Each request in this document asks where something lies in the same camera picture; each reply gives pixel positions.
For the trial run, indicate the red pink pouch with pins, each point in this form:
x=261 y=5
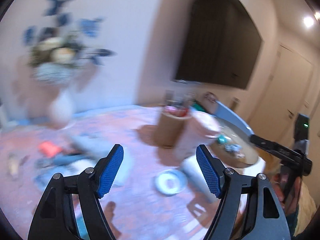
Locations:
x=49 y=149

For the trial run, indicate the pink round container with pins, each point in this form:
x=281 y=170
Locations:
x=201 y=128

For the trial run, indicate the gold wire basket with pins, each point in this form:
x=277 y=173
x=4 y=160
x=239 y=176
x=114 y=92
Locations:
x=232 y=146

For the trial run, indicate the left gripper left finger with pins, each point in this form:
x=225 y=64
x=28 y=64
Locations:
x=54 y=217

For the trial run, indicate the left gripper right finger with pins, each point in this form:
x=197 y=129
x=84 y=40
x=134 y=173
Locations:
x=264 y=217

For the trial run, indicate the wooden pen holder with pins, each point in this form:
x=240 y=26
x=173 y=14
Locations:
x=169 y=127

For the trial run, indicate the white door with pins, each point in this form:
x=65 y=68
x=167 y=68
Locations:
x=283 y=96

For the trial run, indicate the blue artificial flower bouquet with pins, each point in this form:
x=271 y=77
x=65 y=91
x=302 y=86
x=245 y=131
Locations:
x=58 y=53

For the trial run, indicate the white ribbed vase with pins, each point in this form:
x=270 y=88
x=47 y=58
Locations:
x=61 y=110

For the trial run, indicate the pink patterned tablecloth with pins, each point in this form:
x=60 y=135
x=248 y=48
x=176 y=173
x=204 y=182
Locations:
x=133 y=208

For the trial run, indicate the light blue tape roll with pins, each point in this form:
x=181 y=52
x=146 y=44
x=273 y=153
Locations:
x=170 y=182

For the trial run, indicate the wall mounted television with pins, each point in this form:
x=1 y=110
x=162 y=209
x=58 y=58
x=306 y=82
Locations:
x=221 y=46

